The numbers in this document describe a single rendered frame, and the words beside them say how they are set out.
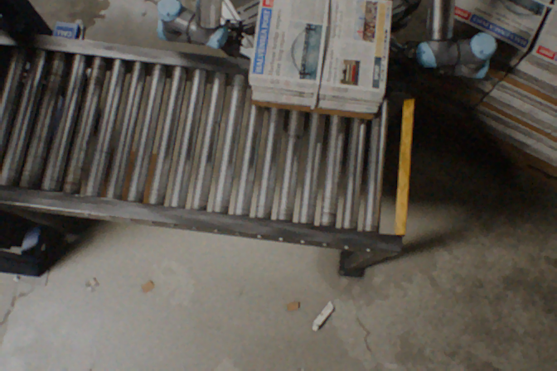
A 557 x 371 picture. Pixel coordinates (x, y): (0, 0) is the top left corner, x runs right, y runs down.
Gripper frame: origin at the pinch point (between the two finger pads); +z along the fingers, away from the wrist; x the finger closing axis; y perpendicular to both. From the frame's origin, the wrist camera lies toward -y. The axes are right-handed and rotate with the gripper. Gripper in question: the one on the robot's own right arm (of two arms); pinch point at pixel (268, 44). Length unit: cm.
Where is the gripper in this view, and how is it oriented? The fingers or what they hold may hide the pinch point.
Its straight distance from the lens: 181.5
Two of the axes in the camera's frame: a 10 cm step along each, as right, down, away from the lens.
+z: 9.9, 1.2, -0.2
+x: 1.2, -9.6, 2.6
